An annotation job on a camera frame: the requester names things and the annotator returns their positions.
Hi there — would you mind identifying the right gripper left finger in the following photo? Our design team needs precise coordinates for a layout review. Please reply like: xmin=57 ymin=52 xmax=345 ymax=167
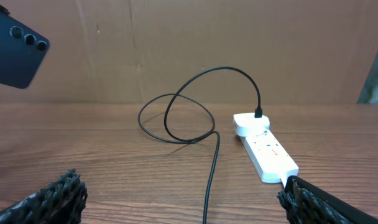
xmin=0 ymin=169 xmax=88 ymax=224

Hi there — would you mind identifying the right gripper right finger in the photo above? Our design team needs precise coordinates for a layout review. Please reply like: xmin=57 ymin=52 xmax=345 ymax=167
xmin=277 ymin=175 xmax=378 ymax=224

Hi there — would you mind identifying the black USB charging cable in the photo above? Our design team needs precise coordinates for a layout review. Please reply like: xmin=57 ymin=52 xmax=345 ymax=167
xmin=137 ymin=65 xmax=264 ymax=224

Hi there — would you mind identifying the blue Samsung Galaxy smartphone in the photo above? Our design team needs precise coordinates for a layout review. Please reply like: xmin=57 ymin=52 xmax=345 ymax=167
xmin=0 ymin=4 xmax=50 ymax=89

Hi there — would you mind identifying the white power strip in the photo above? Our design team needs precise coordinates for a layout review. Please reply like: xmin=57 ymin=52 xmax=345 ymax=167
xmin=240 ymin=130 xmax=299 ymax=187

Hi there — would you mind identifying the white wall charger adapter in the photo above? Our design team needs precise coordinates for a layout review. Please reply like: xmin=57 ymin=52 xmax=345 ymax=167
xmin=233 ymin=113 xmax=270 ymax=137

